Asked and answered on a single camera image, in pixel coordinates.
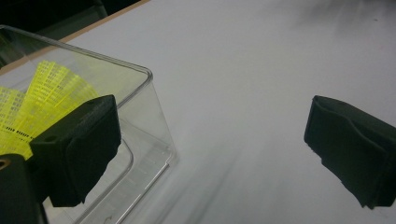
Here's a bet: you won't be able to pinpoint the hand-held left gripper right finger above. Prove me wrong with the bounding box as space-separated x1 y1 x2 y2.
304 94 396 210

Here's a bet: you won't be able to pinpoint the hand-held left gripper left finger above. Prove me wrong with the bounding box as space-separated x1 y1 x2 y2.
28 94 122 208

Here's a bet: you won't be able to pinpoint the clear plastic container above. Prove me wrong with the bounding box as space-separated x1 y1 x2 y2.
0 24 179 224

